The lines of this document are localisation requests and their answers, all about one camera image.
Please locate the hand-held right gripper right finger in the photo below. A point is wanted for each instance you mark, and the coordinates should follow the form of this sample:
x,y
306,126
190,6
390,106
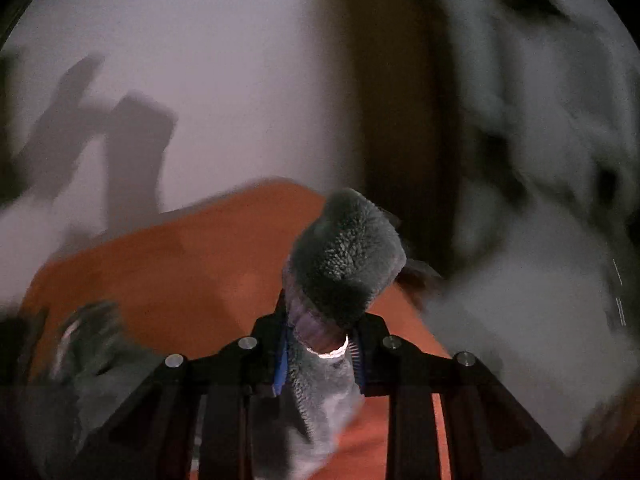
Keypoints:
x,y
362,360

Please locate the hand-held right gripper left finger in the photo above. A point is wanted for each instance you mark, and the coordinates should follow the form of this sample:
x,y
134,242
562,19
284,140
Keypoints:
x,y
277,370

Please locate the green fleece jacket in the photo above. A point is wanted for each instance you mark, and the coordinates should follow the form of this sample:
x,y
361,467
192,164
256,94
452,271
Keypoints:
x,y
345,260

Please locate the orange blanket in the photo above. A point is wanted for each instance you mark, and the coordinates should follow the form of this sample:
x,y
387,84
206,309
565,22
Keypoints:
x,y
200,270

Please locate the wooden door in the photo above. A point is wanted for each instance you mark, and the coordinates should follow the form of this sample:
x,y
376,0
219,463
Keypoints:
x,y
395,110

